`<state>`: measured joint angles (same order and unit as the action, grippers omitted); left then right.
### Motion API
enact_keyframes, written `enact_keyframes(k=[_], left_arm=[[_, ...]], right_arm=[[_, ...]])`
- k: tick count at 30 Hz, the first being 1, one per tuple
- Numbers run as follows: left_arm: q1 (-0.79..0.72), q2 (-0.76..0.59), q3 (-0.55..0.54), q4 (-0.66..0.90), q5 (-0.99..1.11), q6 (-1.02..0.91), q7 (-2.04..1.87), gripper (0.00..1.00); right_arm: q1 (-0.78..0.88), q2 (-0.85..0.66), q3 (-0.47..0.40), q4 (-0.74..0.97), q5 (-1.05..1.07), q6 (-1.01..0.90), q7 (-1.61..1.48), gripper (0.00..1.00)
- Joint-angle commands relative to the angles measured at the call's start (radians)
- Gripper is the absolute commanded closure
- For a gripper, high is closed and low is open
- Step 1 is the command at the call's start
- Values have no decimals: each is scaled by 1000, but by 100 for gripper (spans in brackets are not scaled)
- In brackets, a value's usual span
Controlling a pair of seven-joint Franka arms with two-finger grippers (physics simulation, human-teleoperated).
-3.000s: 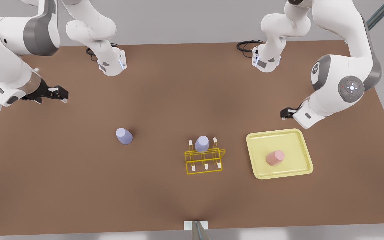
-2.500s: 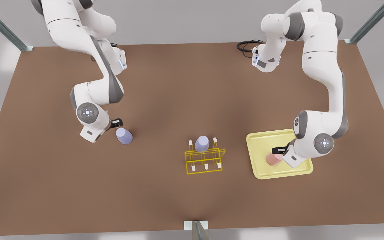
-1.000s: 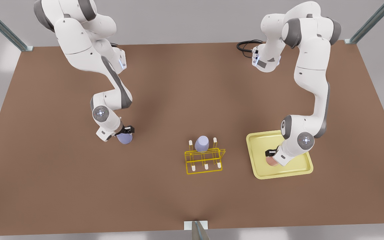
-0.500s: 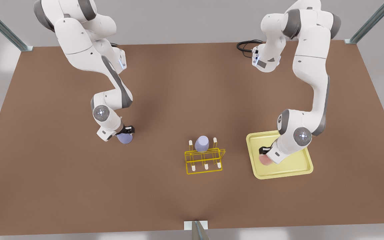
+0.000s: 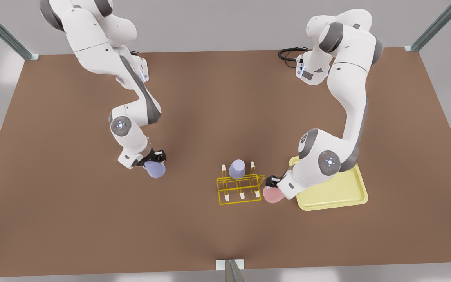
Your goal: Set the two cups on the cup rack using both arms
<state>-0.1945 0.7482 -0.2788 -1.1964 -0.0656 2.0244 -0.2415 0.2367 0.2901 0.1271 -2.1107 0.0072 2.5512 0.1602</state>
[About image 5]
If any lavender cup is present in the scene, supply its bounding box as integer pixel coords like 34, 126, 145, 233
229, 159, 246, 180
144, 161, 166, 179

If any pink cup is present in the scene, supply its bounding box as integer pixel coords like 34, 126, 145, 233
263, 186, 284, 204

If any pale yellow tray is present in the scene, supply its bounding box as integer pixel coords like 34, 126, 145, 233
289, 156, 368, 211

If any yellow wire cup rack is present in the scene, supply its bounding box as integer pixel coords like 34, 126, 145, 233
217, 161, 265, 205

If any silver frame post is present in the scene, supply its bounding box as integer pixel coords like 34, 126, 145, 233
216, 259, 247, 282
404, 0, 451, 52
0, 2, 40, 61

